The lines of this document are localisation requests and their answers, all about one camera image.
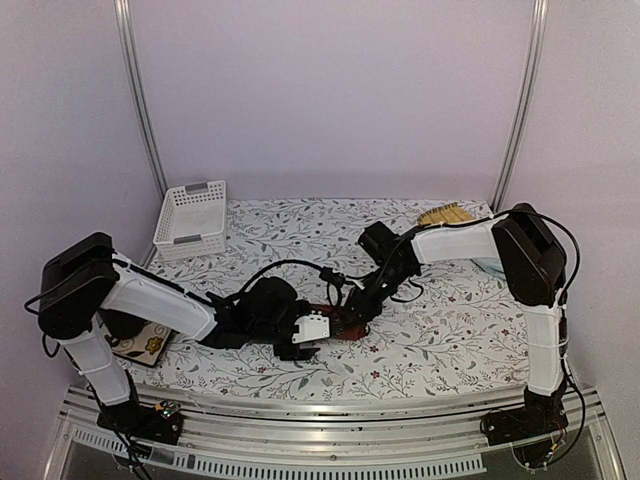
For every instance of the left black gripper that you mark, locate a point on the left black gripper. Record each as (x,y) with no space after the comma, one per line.
(293,354)

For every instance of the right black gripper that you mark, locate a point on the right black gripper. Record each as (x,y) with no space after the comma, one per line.
(365,307)

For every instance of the dark red towel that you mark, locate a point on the dark red towel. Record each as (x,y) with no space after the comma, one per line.
(343,323)

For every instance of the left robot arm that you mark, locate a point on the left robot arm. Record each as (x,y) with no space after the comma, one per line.
(90,284)

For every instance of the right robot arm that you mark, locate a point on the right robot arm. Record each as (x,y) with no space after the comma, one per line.
(532,260)

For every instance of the floral patterned table mat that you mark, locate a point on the floral patterned table mat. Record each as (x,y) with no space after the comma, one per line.
(452,330)

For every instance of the floral square ceramic plate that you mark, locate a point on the floral square ceramic plate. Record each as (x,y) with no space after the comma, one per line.
(146,348)

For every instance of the white perforated plastic basket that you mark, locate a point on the white perforated plastic basket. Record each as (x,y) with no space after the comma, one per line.
(192,221)

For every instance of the black cylindrical cup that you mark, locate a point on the black cylindrical cup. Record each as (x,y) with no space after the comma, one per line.
(122,325)

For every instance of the woven bamboo tray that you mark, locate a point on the woven bamboo tray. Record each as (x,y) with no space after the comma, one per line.
(451,213)

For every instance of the light blue towel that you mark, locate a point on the light blue towel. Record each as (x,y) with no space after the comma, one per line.
(491,266)

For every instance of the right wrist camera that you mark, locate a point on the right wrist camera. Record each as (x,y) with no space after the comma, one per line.
(335,278)

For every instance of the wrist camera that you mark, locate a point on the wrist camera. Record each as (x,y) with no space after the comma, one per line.
(313,327)
(335,278)

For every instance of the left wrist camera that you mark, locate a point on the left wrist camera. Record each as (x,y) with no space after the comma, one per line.
(313,327)

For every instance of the front aluminium rail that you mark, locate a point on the front aluminium rail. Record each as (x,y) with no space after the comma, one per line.
(419,438)

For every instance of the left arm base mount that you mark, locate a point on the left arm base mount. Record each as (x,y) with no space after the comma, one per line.
(142,422)

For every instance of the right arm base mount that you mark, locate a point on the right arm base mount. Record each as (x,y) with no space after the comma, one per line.
(501,426)

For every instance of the left aluminium frame post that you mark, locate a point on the left aluminium frame post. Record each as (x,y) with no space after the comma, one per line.
(124,22)

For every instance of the aluminium frame post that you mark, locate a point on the aluminium frame post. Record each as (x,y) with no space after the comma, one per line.
(527,82)
(124,22)

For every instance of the right aluminium frame post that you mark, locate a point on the right aluminium frame post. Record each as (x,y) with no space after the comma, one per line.
(527,82)

